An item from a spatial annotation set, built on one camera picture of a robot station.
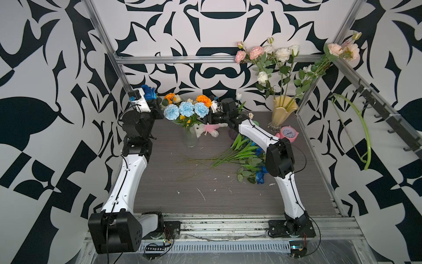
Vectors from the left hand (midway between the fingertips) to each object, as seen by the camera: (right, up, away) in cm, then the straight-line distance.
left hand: (153, 93), depth 69 cm
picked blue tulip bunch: (+46, -30, +23) cm, 59 cm away
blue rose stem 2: (+49, -37, +17) cm, 64 cm away
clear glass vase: (+11, -19, +31) cm, 38 cm away
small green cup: (+53, -11, +40) cm, 68 cm away
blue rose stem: (+47, -39, +19) cm, 64 cm away
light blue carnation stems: (+7, -7, +3) cm, 11 cm away
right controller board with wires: (+61, -65, +2) cm, 89 cm away
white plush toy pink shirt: (+24, -14, +37) cm, 46 cm away
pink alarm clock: (+73, -17, +39) cm, 85 cm away
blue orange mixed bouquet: (+12, -11, +15) cm, 22 cm away
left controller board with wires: (-1, -68, +4) cm, 68 cm away
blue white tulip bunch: (+39, +3, +23) cm, 45 cm away
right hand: (+17, -8, +19) cm, 26 cm away
